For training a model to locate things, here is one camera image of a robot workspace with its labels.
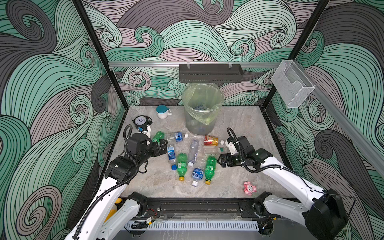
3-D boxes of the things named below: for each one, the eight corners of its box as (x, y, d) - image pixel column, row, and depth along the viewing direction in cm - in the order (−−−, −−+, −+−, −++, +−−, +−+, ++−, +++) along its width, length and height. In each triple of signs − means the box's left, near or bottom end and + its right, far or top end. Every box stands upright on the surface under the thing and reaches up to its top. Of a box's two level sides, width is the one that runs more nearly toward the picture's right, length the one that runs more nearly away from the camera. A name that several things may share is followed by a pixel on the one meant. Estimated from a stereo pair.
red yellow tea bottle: (203, 145, 97) (204, 143, 94) (203, 137, 101) (203, 135, 98) (217, 145, 97) (218, 143, 94) (216, 137, 101) (217, 135, 98)
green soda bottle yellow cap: (176, 181, 84) (176, 178, 80) (178, 156, 94) (177, 152, 90) (187, 181, 84) (187, 178, 80) (187, 156, 94) (187, 152, 90)
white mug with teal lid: (161, 120, 113) (160, 115, 107) (154, 113, 117) (152, 108, 112) (170, 114, 117) (170, 109, 111) (163, 108, 121) (162, 102, 116)
